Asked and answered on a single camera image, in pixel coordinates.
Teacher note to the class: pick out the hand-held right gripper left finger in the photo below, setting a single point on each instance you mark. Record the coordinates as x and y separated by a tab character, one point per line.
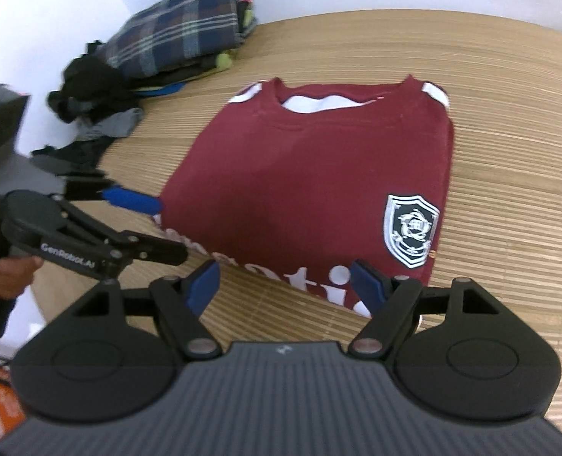
205	287

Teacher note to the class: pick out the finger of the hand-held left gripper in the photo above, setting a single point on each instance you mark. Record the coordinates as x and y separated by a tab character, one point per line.
157	249
133	199

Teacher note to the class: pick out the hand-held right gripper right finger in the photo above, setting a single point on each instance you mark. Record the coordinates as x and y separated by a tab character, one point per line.
368	287

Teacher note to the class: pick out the maroon sweatshirt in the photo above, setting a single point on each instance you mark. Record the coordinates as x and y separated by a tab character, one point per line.
300	175

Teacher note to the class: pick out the person's left hand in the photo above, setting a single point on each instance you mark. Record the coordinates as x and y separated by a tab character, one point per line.
10	278

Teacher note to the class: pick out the dark crumpled garment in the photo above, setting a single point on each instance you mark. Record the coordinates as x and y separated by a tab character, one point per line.
72	154

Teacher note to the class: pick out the blue garment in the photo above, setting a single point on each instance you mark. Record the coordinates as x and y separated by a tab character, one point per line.
167	89

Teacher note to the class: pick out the black crumpled garment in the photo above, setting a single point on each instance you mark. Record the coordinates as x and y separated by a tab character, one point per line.
91	85

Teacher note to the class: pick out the dark grey folded garment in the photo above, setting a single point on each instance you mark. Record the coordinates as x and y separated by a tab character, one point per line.
190	69

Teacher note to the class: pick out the plaid folded garment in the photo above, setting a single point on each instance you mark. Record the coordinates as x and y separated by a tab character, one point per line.
176	28

